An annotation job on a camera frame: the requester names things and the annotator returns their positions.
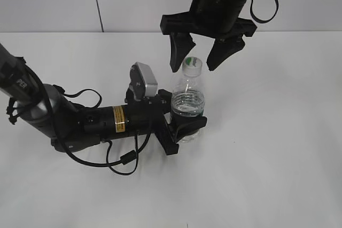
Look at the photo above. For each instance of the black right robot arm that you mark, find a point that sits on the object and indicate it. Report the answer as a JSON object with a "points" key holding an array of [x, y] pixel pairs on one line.
{"points": [[216, 19]]}

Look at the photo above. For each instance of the clear Cestbon water bottle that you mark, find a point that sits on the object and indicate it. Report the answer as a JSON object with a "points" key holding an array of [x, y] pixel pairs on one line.
{"points": [[188, 99]]}

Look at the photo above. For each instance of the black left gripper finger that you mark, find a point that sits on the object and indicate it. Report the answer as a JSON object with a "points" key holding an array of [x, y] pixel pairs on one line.
{"points": [[185, 129], [166, 97]]}

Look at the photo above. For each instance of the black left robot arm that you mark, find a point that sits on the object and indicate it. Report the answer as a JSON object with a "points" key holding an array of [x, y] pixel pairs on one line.
{"points": [[67, 124]]}

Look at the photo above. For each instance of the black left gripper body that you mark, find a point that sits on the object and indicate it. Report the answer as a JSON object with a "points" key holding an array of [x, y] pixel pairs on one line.
{"points": [[145, 117]]}

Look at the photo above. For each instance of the white green bottle cap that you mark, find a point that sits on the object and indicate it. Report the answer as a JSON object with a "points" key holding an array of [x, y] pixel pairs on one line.
{"points": [[192, 66]]}

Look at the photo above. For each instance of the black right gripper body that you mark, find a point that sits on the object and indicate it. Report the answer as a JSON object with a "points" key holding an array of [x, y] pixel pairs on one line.
{"points": [[211, 18]]}

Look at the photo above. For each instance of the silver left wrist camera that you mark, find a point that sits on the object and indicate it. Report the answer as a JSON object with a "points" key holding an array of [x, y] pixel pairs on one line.
{"points": [[143, 83]]}

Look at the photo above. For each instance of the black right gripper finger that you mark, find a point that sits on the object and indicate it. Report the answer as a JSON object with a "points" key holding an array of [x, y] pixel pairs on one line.
{"points": [[222, 49], [180, 46]]}

